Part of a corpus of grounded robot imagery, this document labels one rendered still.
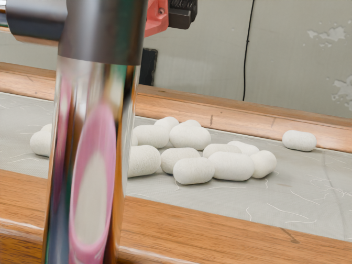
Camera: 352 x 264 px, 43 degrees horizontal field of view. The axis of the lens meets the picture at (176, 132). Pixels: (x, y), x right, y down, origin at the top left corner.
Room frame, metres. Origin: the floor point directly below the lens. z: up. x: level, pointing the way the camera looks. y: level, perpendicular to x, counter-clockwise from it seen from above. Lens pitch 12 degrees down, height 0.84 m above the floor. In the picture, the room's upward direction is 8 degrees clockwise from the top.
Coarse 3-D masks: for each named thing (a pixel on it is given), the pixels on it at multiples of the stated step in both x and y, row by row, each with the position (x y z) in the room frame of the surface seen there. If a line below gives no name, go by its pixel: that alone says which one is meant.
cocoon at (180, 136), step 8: (176, 128) 0.38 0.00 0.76; (184, 128) 0.38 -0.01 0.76; (192, 128) 0.38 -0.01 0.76; (200, 128) 0.39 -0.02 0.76; (176, 136) 0.38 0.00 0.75; (184, 136) 0.38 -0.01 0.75; (192, 136) 0.38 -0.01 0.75; (200, 136) 0.38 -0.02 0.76; (208, 136) 0.39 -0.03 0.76; (176, 144) 0.38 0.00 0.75; (184, 144) 0.38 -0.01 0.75; (192, 144) 0.38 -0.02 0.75; (200, 144) 0.38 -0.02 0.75; (208, 144) 0.39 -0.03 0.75
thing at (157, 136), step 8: (136, 128) 0.36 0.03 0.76; (144, 128) 0.36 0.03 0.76; (152, 128) 0.37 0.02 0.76; (160, 128) 0.37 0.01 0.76; (136, 136) 0.36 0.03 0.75; (144, 136) 0.36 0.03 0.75; (152, 136) 0.36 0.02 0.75; (160, 136) 0.37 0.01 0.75; (168, 136) 0.37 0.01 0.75; (144, 144) 0.36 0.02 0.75; (152, 144) 0.36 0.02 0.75; (160, 144) 0.37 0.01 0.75
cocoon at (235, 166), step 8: (216, 152) 0.31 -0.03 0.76; (224, 152) 0.31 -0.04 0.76; (232, 152) 0.32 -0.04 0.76; (216, 160) 0.31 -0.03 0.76; (224, 160) 0.31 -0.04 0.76; (232, 160) 0.31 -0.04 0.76; (240, 160) 0.31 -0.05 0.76; (248, 160) 0.31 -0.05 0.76; (216, 168) 0.30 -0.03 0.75; (224, 168) 0.30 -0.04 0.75; (232, 168) 0.30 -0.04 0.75; (240, 168) 0.31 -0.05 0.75; (248, 168) 0.31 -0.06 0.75; (216, 176) 0.31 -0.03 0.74; (224, 176) 0.31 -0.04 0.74; (232, 176) 0.31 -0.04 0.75; (240, 176) 0.31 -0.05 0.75; (248, 176) 0.31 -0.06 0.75
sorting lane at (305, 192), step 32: (0, 96) 0.51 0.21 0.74; (0, 128) 0.37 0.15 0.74; (32, 128) 0.38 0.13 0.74; (0, 160) 0.29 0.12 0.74; (32, 160) 0.30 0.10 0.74; (288, 160) 0.40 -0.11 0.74; (320, 160) 0.42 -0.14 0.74; (128, 192) 0.26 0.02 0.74; (160, 192) 0.27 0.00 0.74; (192, 192) 0.28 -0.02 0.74; (224, 192) 0.28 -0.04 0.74; (256, 192) 0.29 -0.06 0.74; (288, 192) 0.30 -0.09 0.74; (320, 192) 0.31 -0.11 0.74; (288, 224) 0.24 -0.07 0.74; (320, 224) 0.25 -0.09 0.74
